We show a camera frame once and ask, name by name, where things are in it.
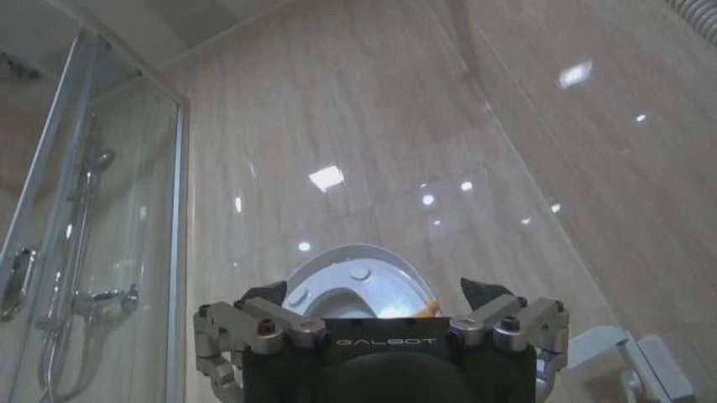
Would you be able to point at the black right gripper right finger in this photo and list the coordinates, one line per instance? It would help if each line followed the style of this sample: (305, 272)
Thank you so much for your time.
(507, 315)

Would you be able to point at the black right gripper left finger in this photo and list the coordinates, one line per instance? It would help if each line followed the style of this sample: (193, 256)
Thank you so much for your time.
(264, 321)

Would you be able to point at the white toilet lid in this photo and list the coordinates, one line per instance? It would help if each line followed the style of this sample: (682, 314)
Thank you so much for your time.
(412, 268)

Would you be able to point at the small orange object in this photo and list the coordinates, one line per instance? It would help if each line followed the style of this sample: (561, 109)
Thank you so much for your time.
(432, 310)

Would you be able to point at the chrome shower mixer valve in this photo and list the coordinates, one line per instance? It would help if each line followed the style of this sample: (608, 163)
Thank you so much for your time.
(106, 300)

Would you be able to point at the white wall-mounted box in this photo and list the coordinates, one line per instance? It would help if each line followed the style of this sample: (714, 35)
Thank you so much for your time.
(649, 365)

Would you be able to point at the glass shower enclosure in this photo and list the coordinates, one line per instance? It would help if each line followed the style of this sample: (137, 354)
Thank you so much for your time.
(141, 210)

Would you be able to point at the white corrugated vent duct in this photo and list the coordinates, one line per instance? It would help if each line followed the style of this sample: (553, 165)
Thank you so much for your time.
(702, 17)

